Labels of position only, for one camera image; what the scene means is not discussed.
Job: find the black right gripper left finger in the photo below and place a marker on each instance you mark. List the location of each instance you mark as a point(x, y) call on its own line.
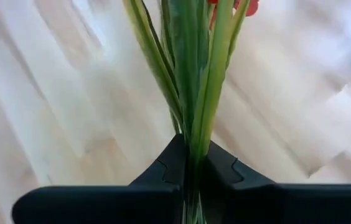
point(101, 205)

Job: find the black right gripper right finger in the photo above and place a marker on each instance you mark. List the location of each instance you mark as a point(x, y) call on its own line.
point(287, 205)

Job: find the red artificial flower bunch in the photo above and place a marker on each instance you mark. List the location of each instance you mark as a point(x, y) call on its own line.
point(194, 77)

